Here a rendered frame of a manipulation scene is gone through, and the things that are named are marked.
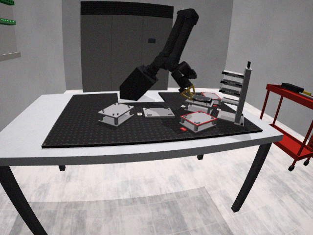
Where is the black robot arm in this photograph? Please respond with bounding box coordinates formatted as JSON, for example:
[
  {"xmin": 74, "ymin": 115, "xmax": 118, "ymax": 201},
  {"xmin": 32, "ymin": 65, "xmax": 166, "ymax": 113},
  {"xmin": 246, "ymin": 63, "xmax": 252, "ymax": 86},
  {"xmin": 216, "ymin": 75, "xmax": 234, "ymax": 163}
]
[{"xmin": 141, "ymin": 8, "xmax": 199, "ymax": 86}]

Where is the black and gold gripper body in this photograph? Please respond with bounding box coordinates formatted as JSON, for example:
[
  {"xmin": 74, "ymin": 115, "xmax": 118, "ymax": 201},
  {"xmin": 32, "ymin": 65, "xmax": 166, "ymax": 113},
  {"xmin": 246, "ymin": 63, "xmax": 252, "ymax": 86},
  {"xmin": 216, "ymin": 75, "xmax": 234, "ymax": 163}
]
[{"xmin": 176, "ymin": 77, "xmax": 193, "ymax": 94}]

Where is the grey slotted shelf rack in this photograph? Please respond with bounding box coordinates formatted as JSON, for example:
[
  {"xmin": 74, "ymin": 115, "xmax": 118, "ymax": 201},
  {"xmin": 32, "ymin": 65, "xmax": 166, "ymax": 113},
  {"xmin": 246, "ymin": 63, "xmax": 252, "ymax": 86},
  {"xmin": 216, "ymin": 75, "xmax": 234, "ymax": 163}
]
[{"xmin": 217, "ymin": 69, "xmax": 251, "ymax": 123}]

